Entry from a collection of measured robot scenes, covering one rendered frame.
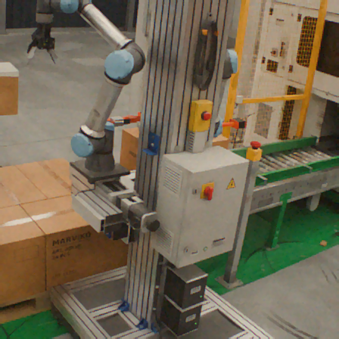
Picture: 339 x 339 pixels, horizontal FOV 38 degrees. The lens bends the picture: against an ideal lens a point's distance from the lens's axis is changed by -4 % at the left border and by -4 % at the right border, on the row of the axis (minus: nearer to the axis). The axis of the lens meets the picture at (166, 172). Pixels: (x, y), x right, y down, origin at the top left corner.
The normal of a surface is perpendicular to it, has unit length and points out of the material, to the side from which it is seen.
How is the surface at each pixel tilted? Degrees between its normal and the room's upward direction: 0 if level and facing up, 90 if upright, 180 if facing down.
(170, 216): 90
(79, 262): 90
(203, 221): 90
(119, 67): 83
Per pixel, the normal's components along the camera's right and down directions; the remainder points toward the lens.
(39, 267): 0.60, 0.37
